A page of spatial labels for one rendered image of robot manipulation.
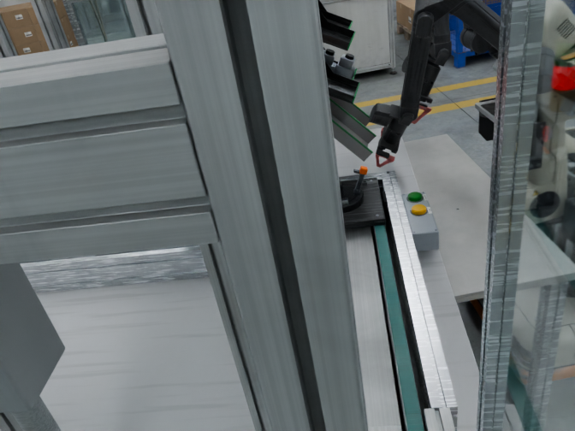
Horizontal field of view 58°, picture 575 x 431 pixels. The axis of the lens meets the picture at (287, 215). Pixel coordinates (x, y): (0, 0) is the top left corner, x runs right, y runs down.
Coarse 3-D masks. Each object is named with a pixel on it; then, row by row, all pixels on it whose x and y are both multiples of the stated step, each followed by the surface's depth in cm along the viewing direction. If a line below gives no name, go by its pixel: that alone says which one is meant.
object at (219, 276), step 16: (128, 0) 51; (144, 0) 51; (144, 16) 52; (144, 32) 52; (160, 32) 52; (208, 256) 67; (208, 272) 69; (224, 272) 69; (224, 288) 71; (224, 304) 72; (224, 320) 73; (240, 320) 73; (240, 336) 75; (240, 352) 78; (240, 368) 78; (256, 384) 80; (256, 400) 84; (256, 416) 85
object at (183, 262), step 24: (24, 264) 151; (48, 264) 149; (72, 264) 149; (96, 264) 148; (120, 264) 149; (144, 264) 148; (168, 264) 147; (192, 264) 147; (48, 288) 154; (72, 288) 154
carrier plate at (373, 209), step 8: (352, 184) 159; (368, 184) 158; (376, 184) 157; (368, 192) 153; (376, 192) 153; (368, 200) 150; (376, 200) 149; (360, 208) 147; (368, 208) 146; (376, 208) 146; (344, 216) 144; (352, 216) 144; (360, 216) 143; (368, 216) 143; (376, 216) 142; (384, 216) 141; (344, 224) 142; (352, 224) 142; (360, 224) 142; (368, 224) 142; (376, 224) 142; (384, 224) 141
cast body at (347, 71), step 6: (348, 54) 172; (342, 60) 172; (348, 60) 171; (354, 60) 173; (336, 66) 173; (342, 66) 173; (348, 66) 172; (336, 72) 174; (342, 72) 174; (348, 72) 173; (348, 78) 174
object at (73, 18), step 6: (66, 0) 208; (72, 0) 208; (78, 0) 207; (84, 0) 207; (66, 6) 209; (72, 6) 209; (72, 12) 210; (72, 18) 212; (72, 24) 213; (78, 24) 213; (78, 30) 214; (78, 36) 215; (78, 42) 216; (84, 42) 216
